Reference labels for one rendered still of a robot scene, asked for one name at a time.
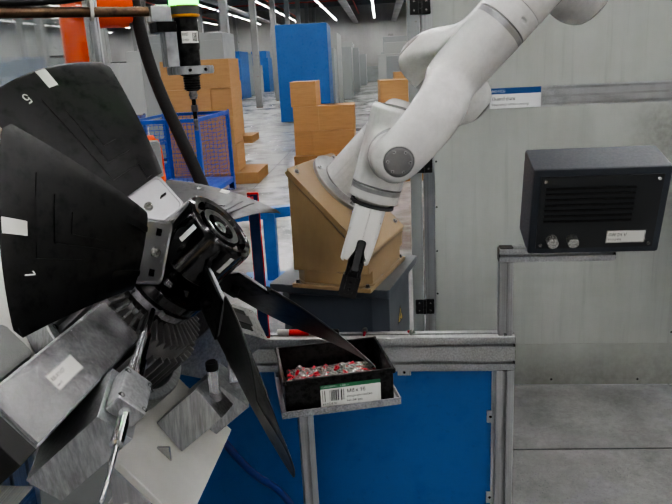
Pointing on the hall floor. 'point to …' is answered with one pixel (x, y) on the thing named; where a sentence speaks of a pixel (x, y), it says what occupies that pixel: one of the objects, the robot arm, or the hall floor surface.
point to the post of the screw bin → (308, 459)
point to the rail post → (503, 436)
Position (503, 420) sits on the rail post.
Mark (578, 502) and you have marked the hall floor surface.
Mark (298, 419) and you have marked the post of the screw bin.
